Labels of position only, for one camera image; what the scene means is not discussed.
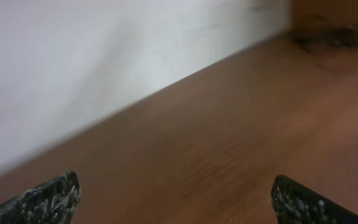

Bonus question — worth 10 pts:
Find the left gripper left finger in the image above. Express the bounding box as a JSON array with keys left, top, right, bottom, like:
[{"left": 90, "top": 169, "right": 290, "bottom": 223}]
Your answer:
[{"left": 0, "top": 171, "right": 81, "bottom": 224}]

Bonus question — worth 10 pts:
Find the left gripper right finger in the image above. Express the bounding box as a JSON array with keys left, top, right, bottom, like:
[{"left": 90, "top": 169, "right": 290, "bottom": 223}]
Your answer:
[{"left": 270, "top": 175, "right": 358, "bottom": 224}]

